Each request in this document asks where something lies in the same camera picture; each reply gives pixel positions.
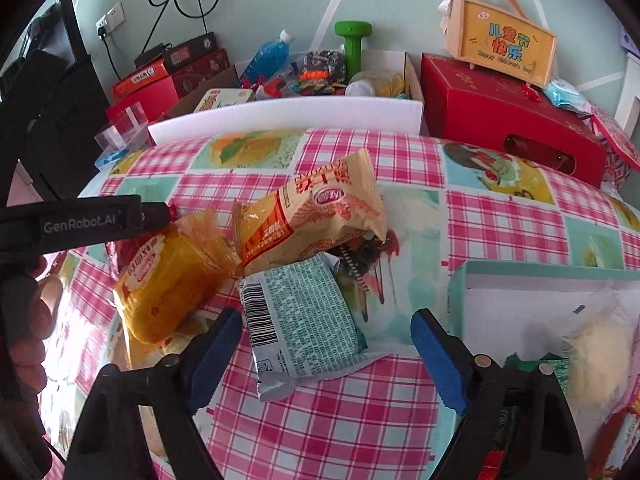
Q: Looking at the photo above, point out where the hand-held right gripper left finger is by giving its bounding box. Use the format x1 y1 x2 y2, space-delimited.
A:
62 307 244 480

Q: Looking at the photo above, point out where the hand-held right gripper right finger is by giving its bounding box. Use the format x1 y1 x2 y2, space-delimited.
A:
410 308 588 480

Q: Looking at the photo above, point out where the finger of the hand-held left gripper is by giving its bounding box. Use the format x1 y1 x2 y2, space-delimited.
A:
137 201 171 235

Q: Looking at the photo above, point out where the yellow cake packet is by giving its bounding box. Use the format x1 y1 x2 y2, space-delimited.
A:
111 207 241 346

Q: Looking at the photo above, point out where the green snack packet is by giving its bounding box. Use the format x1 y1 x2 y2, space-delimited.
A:
239 252 391 402
505 352 571 391

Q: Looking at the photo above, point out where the white box with teal rim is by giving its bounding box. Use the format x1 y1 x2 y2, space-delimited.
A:
447 260 640 480

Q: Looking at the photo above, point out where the round bun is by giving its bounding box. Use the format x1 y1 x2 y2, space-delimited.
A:
560 280 636 411

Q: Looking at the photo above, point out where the red snack packet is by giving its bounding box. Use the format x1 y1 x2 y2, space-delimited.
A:
587 405 640 480

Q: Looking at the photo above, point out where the person's left hand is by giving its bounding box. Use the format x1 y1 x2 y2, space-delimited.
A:
10 254 64 412

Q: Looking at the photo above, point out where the clear plastic box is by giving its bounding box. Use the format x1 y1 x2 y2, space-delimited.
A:
94 102 151 168

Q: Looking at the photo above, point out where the pink checked tablecloth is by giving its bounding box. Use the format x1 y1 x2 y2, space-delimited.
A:
37 127 640 480

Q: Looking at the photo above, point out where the red cardboard box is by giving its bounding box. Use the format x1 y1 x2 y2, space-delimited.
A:
111 57 178 106

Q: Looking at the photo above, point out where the green yellow flat box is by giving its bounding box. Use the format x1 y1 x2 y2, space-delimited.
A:
192 87 256 113

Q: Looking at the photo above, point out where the dark red box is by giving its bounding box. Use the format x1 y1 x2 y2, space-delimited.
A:
170 47 233 98

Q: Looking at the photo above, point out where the beige orange snack packet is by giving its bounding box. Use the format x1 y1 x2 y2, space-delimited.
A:
232 147 388 276

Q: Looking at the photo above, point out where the red toy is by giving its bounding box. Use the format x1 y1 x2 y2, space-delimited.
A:
252 79 292 102

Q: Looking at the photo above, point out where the black flat box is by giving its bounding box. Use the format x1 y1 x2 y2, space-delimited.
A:
135 31 218 68

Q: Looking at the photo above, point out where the blue plastic bottle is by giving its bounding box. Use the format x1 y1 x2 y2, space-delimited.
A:
239 29 296 86

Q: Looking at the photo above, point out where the colourful toy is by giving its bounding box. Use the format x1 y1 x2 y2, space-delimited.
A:
290 50 347 96

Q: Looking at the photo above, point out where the red gift box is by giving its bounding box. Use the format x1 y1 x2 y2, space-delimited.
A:
420 52 608 188

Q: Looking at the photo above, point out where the green dumbbell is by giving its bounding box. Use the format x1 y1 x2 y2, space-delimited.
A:
334 20 368 78

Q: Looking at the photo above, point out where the clear plastic jar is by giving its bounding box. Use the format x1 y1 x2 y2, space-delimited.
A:
345 70 406 98

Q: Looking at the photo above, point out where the red patterned box lid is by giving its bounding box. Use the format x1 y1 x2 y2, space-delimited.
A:
590 110 640 176

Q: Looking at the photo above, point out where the white wall socket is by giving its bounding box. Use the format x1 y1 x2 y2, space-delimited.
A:
95 2 126 36

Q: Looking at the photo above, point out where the black cable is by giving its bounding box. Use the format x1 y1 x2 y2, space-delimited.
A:
147 0 223 56

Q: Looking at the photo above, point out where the orange toy box with handle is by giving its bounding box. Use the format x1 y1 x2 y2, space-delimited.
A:
439 0 558 86

